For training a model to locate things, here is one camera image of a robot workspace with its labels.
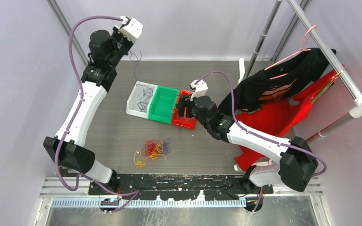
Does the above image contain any red plastic bin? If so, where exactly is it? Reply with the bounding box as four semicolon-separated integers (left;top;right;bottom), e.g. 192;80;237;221
171;90;197;130

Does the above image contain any coloured cable bundle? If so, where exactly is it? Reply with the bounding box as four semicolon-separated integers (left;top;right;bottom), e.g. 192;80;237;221
133;137;172;169

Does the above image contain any white plastic bin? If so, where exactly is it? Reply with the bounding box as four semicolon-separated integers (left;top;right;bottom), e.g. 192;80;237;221
126;81;158;119

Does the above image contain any black t-shirt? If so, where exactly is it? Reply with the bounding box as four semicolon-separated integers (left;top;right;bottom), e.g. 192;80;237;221
233;48;329;112

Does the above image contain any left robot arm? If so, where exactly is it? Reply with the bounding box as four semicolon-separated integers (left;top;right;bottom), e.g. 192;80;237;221
43;24;143;194

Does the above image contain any metal clothes rack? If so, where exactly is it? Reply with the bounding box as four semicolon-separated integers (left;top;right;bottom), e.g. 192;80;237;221
233;0;362;173

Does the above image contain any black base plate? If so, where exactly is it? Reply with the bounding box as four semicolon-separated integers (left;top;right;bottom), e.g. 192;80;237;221
88;173;274;202

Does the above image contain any pink clothes hanger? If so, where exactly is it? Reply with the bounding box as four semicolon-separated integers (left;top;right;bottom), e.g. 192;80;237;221
264;25;317;71

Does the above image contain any green clothes hanger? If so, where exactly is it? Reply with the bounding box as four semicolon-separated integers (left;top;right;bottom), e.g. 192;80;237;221
311;80;335;105

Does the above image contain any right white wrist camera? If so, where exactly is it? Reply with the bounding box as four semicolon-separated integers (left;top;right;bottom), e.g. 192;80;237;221
189;80;208;100

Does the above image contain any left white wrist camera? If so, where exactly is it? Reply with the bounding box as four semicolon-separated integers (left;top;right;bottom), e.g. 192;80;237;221
119;16;144;43

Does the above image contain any green plastic bin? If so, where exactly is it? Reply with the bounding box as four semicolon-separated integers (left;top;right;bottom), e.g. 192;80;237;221
148;86;180;124

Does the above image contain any purple thin cable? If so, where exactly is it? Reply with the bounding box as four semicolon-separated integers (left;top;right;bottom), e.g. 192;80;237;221
128;49;143;85
136;87;154;112

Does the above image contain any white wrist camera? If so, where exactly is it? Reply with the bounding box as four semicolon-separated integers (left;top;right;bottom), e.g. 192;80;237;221
189;80;208;100
119;16;144;43

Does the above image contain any red t-shirt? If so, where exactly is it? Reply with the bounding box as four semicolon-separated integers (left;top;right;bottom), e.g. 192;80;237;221
233;68;346;171

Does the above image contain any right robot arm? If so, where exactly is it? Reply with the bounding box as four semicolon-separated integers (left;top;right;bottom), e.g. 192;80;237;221
175;96;319;194

